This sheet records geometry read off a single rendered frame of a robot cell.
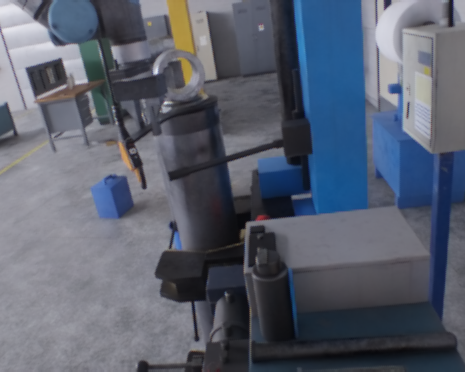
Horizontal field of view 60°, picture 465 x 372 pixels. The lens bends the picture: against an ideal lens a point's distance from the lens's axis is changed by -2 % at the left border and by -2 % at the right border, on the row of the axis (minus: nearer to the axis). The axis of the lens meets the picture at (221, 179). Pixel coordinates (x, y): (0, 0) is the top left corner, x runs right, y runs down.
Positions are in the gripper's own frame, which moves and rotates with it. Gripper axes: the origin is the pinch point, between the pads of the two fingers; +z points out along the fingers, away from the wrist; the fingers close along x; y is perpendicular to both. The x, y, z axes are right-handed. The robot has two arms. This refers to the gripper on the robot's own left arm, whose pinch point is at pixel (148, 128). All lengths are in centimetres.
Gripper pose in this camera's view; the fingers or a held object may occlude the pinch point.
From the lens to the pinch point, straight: 109.5
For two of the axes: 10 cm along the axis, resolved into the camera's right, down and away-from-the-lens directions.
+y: 2.8, -4.1, 8.7
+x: -9.5, 0.3, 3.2
